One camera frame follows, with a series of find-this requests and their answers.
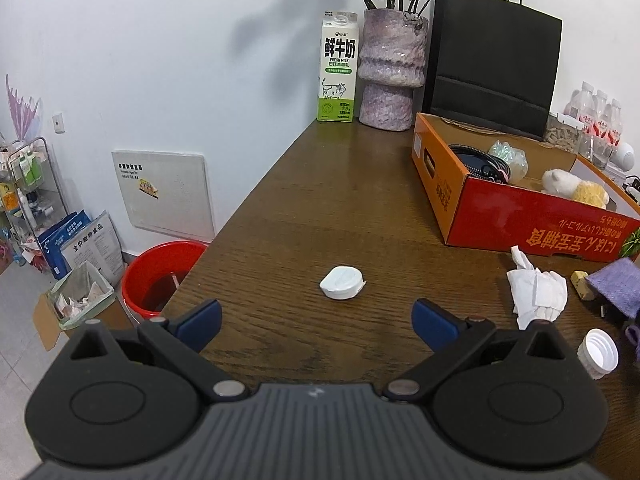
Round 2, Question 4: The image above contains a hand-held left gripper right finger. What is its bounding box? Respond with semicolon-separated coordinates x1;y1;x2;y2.
382;299;568;403

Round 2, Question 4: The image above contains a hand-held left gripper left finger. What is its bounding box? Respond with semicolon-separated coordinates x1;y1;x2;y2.
67;299;251;403

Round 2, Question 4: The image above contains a small white lid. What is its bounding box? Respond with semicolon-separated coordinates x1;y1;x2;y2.
319;265;367;301

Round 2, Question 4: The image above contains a white tissue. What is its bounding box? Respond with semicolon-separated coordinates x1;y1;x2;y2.
506;246;569;331

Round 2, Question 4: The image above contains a red cardboard box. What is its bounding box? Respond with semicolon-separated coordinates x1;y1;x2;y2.
411;112;640;266

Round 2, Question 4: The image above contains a navy blue case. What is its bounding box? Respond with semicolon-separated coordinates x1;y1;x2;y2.
447;144;506;181

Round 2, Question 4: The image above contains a purple drawstring pouch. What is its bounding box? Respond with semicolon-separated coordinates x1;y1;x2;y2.
586;257;640;351

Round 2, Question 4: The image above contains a clear plastic wrap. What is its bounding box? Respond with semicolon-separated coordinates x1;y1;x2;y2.
487;140;529;181

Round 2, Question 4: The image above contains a wooden desktop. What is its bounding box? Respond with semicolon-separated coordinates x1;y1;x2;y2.
160;120;640;461

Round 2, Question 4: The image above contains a red plastic bucket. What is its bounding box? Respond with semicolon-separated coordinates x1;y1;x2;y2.
121;241;210;328

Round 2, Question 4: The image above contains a grey pet food bag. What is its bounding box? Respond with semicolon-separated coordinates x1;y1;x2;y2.
67;210;126;288

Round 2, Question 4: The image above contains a cardboard trash carton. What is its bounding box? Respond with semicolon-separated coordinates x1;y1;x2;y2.
32;260;133;352

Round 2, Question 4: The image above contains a blue pet food bag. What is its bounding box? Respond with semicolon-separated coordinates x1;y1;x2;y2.
37;210;93;281

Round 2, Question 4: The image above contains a white ribbed bottle cap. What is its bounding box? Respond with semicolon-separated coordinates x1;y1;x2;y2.
576;328;620;380

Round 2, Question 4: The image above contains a white and yellow plush toy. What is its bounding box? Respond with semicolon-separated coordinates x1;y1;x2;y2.
541;167;611;209

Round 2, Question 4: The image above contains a clear container of pellets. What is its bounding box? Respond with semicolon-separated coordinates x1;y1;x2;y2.
542;112;586;152

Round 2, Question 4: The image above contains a clear glass jar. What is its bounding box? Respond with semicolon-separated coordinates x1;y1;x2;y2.
580;132;613;171

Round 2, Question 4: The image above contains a white round speaker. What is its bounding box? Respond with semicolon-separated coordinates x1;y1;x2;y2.
612;142;638;171

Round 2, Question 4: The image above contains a purple speckled vase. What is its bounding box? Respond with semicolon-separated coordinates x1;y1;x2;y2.
358;8;430;132

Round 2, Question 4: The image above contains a clear water bottle red label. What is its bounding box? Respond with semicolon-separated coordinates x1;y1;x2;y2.
602;99;624;146
590;90;611;136
564;81;598;133

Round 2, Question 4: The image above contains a black paper bag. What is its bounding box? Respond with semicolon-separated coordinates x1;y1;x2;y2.
430;0;563;142

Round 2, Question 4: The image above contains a white green milk carton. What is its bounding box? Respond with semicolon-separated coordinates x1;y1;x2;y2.
316;10;362;122

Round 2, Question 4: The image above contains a white wall panel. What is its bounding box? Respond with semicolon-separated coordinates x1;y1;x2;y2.
111;149;217;241

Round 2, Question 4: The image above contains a metal wire rack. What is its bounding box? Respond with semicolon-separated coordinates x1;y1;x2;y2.
0;136;68;266

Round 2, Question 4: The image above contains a purple wall sticker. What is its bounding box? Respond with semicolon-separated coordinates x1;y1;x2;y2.
5;74;41;141

